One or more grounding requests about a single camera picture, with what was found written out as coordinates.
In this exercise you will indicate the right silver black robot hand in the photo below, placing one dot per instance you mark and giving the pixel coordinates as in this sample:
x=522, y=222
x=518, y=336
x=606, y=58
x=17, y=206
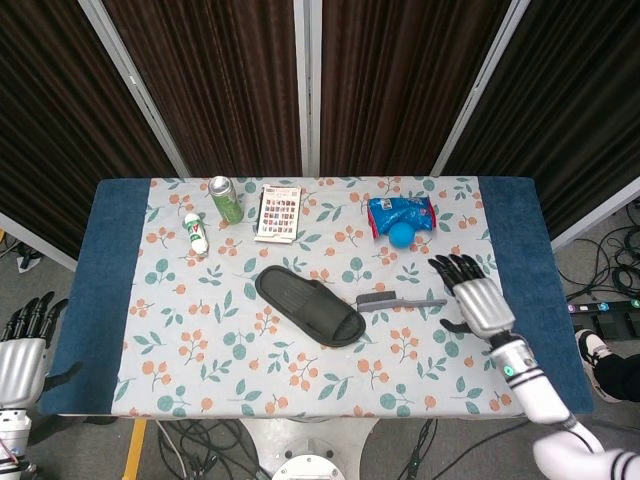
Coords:
x=482, y=305

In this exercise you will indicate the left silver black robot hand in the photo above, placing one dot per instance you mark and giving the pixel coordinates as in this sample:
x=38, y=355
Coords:
x=20, y=370

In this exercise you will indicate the black slipper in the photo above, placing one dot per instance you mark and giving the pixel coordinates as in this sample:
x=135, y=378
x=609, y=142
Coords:
x=300, y=300

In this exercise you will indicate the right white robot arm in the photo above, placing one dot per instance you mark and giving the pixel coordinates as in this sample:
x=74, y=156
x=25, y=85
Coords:
x=540, y=395

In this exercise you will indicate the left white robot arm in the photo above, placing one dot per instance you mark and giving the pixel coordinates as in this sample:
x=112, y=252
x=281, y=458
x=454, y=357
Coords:
x=12, y=435

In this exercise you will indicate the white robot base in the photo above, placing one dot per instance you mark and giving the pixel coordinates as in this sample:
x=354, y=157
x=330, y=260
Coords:
x=307, y=440

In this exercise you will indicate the blue ball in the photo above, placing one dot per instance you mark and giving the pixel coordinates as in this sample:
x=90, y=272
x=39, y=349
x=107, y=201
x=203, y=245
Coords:
x=402, y=236

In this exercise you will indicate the white black sneaker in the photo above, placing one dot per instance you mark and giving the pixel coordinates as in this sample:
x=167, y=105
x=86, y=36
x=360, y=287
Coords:
x=592, y=347

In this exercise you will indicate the blue snack bag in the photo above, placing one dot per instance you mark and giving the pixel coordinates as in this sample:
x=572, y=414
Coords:
x=405, y=210

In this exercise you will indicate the black power strip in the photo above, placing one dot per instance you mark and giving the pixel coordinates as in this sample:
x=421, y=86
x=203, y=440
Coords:
x=605, y=306

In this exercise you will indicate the blue table cover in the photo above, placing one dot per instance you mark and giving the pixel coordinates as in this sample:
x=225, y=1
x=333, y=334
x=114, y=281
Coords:
x=110, y=260

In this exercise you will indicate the black trouser leg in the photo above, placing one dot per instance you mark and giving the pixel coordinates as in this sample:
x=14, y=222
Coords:
x=622, y=375

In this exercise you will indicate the floral tablecloth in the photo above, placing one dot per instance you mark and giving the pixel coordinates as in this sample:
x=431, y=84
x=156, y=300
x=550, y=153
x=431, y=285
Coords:
x=300, y=380

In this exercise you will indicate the dark brown partition panel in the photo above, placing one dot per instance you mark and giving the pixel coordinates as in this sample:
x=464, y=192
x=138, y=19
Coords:
x=400, y=85
x=575, y=115
x=60, y=115
x=215, y=85

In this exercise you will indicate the small white milk bottle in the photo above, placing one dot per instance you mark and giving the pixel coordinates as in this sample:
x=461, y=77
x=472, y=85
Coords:
x=196, y=234

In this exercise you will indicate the card with coloured squares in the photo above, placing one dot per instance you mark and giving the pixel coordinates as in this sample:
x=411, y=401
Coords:
x=277, y=215

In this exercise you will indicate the green drink can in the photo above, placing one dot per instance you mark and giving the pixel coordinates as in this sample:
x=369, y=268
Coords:
x=227, y=202

